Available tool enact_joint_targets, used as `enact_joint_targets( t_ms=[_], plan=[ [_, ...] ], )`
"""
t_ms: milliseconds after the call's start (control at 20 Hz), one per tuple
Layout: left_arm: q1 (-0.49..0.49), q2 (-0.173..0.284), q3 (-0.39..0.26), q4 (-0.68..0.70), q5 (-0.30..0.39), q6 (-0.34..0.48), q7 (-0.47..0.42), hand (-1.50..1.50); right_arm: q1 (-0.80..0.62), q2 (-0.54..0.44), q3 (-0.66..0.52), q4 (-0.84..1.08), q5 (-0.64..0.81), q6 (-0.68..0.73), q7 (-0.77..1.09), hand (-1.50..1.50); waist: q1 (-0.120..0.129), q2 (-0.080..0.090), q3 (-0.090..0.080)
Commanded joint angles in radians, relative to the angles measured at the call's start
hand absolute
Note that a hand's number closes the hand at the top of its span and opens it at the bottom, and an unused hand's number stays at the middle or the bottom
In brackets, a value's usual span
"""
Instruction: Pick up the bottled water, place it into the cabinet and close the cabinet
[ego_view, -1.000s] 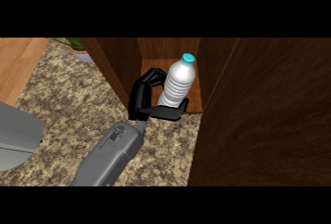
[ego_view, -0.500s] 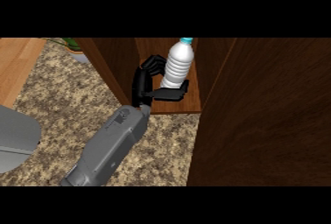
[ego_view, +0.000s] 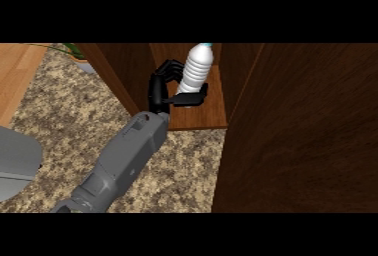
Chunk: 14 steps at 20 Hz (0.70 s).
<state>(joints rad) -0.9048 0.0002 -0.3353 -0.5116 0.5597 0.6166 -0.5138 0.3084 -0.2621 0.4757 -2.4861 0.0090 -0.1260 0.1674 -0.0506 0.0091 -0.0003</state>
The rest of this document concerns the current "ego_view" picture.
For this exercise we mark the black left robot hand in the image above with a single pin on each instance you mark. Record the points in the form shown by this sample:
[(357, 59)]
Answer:
[(157, 91)]

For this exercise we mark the white plastic water bottle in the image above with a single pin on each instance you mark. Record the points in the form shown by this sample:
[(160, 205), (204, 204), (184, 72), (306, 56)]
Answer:
[(199, 66)]

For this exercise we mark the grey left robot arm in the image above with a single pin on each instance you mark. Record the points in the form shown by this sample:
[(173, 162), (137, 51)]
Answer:
[(129, 150)]

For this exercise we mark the brown wooden cabinet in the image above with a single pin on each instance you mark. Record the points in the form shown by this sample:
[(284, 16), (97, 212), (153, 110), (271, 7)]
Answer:
[(123, 73)]

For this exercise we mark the brown wooden cabinet door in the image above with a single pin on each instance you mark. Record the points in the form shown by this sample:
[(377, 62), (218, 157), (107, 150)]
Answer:
[(305, 133)]

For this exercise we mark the green potted plant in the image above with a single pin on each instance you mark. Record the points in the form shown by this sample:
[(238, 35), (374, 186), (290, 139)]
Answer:
[(83, 61)]

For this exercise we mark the pale grey rounded appliance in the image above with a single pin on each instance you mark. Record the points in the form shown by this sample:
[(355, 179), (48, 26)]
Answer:
[(17, 160)]

